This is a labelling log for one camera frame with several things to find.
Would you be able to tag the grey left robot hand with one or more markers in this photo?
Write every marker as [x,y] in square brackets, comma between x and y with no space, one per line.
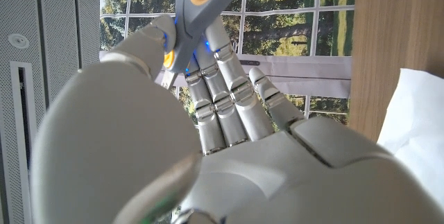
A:
[260,175]

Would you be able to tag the grey and orange scissors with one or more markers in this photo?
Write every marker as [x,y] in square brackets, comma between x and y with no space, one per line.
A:
[189,16]

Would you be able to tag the printed forest window backdrop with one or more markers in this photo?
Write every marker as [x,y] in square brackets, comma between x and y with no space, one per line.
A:
[277,26]

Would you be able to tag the crumpled white paper sheet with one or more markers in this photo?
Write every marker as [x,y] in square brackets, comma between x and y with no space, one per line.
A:
[416,123]

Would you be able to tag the round white ceiling sensor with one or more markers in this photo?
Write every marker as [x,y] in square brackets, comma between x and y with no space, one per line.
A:
[18,41]

